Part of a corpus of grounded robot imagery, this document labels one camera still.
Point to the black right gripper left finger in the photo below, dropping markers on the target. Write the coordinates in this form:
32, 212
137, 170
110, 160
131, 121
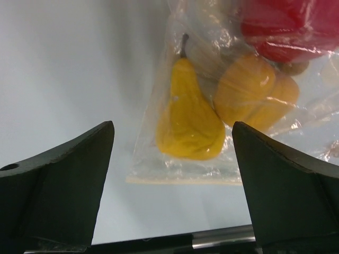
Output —
50, 202

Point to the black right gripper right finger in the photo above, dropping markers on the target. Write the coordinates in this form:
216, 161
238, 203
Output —
292, 197

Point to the orange fake bell pepper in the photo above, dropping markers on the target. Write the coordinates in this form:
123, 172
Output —
252, 91

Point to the yellow fake pear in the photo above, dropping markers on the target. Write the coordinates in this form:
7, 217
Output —
188, 128

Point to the clear zip top bag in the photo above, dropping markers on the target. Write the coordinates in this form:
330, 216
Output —
215, 42

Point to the red fake bell pepper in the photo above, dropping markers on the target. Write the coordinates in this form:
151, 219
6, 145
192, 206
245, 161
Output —
290, 31

